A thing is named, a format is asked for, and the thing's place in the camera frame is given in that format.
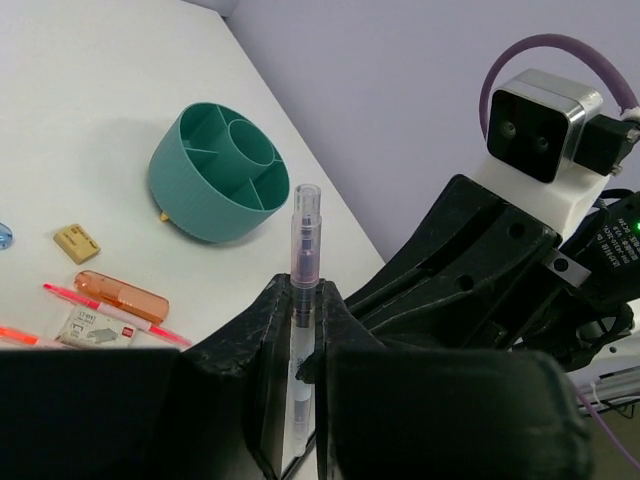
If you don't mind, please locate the pink highlighter pen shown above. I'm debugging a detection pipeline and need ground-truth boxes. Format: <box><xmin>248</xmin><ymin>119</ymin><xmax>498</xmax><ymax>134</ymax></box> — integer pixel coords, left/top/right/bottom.
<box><xmin>43</xmin><ymin>283</ymin><xmax>193</xmax><ymax>348</ymax></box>

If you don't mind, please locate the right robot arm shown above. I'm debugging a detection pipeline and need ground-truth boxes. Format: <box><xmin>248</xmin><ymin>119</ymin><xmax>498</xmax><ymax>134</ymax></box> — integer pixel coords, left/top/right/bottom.
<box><xmin>346</xmin><ymin>175</ymin><xmax>639</xmax><ymax>411</ymax></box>

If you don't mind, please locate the teal round desk organizer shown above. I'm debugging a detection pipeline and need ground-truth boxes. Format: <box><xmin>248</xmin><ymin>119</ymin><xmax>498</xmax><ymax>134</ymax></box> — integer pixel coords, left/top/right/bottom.
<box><xmin>148</xmin><ymin>102</ymin><xmax>290</xmax><ymax>243</ymax></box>

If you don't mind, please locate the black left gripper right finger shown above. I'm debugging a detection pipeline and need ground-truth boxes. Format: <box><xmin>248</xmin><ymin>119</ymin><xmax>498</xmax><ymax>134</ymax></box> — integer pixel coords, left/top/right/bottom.
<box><xmin>301</xmin><ymin>281</ymin><xmax>594</xmax><ymax>479</ymax></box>

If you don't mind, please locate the orange highlighter pen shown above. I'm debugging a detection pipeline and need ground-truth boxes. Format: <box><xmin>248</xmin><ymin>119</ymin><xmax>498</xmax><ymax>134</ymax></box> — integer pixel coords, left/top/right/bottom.
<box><xmin>0</xmin><ymin>326</ymin><xmax>70</xmax><ymax>349</ymax></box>

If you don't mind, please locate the clear purple gel pen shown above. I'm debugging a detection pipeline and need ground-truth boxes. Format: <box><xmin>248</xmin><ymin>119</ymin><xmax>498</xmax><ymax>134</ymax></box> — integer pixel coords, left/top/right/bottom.
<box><xmin>286</xmin><ymin>184</ymin><xmax>322</xmax><ymax>459</ymax></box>

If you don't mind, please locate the orange translucent case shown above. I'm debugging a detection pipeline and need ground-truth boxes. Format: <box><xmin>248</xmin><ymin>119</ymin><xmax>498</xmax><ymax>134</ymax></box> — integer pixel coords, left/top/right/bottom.
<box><xmin>73</xmin><ymin>270</ymin><xmax>170</xmax><ymax>324</ymax></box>

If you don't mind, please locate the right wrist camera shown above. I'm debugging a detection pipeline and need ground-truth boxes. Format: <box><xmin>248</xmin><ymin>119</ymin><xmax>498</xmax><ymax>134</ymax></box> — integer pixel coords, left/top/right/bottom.
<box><xmin>487</xmin><ymin>69</ymin><xmax>639</xmax><ymax>183</ymax></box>

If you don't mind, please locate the yellow eraser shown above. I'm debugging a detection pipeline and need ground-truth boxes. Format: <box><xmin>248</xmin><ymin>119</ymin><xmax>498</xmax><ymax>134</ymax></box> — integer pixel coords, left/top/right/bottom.
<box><xmin>53</xmin><ymin>224</ymin><xmax>101</xmax><ymax>265</ymax></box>

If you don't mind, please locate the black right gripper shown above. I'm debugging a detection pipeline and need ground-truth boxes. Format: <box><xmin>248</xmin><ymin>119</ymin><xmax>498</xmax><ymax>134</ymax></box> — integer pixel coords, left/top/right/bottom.
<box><xmin>346</xmin><ymin>175</ymin><xmax>635</xmax><ymax>371</ymax></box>

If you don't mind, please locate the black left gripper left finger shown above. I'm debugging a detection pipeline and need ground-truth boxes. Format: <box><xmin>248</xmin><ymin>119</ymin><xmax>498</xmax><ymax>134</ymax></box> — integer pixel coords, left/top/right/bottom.
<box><xmin>1</xmin><ymin>274</ymin><xmax>290</xmax><ymax>479</ymax></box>

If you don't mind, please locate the blue translucent case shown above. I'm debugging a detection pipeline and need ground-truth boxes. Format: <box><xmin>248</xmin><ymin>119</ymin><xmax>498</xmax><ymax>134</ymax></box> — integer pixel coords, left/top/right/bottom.
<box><xmin>0</xmin><ymin>223</ymin><xmax>14</xmax><ymax>250</ymax></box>

